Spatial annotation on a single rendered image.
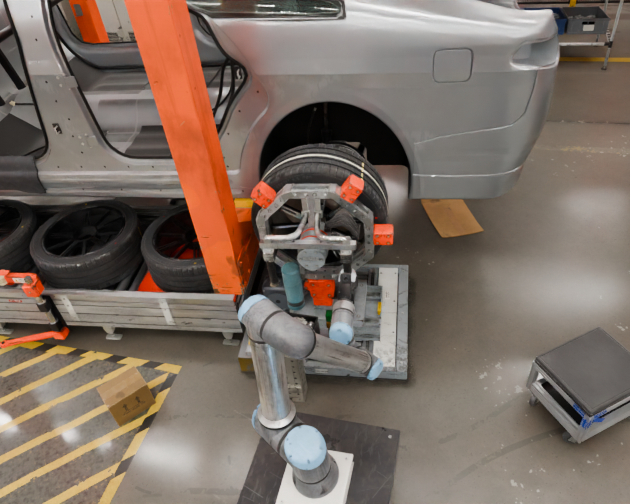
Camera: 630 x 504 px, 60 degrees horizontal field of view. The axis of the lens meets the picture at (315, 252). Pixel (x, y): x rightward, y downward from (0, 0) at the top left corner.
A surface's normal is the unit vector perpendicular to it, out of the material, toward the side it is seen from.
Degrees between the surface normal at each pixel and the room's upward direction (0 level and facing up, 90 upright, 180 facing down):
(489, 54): 90
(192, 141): 90
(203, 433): 0
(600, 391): 0
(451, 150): 90
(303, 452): 6
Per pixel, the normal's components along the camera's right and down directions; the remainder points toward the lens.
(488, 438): -0.09, -0.75
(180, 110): -0.14, 0.66
